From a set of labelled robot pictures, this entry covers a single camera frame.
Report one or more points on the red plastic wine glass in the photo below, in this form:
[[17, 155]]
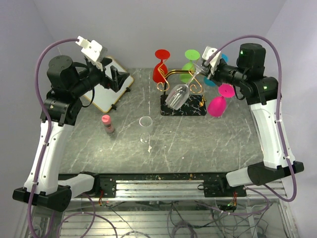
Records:
[[160, 69]]

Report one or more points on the pink capped small bottle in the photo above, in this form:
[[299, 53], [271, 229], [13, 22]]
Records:
[[106, 120]]

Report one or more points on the clear wine glass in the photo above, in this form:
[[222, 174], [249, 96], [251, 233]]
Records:
[[180, 93], [146, 127]]

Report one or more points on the gold framed whiteboard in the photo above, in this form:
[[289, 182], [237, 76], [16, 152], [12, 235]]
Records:
[[105, 98]]

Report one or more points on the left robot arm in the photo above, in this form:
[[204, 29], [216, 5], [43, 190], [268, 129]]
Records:
[[69, 81]]

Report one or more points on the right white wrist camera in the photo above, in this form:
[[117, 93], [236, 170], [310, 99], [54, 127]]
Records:
[[210, 60]]

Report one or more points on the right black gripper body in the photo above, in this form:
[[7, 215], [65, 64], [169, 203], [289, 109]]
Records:
[[225, 73]]

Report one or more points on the gold wine glass rack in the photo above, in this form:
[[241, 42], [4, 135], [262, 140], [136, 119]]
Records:
[[194, 105]]

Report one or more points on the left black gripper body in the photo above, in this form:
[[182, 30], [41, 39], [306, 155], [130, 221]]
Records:
[[105, 81]]

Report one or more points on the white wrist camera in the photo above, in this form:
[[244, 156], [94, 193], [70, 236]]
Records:
[[210, 60], [93, 51]]

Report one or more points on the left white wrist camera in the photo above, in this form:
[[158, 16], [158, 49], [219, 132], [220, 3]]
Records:
[[93, 51]]

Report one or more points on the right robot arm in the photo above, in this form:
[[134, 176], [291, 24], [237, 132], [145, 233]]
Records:
[[264, 100]]

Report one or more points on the magenta plastic wine glass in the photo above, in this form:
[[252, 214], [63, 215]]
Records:
[[217, 106]]

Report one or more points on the aluminium mounting rail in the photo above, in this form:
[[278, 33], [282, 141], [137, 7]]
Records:
[[183, 190]]

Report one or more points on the blue plastic wine glass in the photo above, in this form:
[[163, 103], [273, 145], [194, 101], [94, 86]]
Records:
[[210, 83]]

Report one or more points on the green plastic wine glass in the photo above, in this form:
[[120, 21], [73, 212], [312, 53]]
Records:
[[192, 56]]

